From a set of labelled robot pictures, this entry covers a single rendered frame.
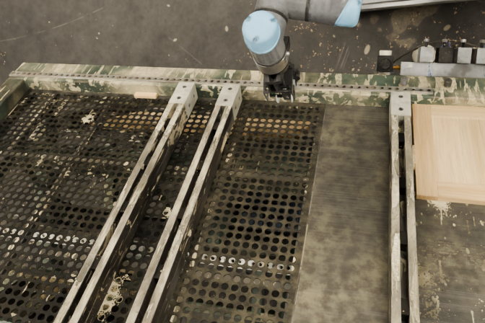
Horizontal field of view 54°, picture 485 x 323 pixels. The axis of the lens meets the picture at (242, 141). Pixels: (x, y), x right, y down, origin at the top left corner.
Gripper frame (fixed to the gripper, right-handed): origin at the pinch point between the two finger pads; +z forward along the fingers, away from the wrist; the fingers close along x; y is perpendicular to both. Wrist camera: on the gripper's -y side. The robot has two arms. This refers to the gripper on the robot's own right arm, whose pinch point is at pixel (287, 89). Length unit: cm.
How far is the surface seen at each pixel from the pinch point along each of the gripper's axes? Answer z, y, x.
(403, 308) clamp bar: 0, 54, 27
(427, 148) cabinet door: 32, 8, 38
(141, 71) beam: 39, -29, -65
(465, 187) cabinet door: 25, 22, 47
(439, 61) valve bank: 47, -29, 46
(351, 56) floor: 113, -69, 14
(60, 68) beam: 37, -32, -101
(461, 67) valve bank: 50, -28, 54
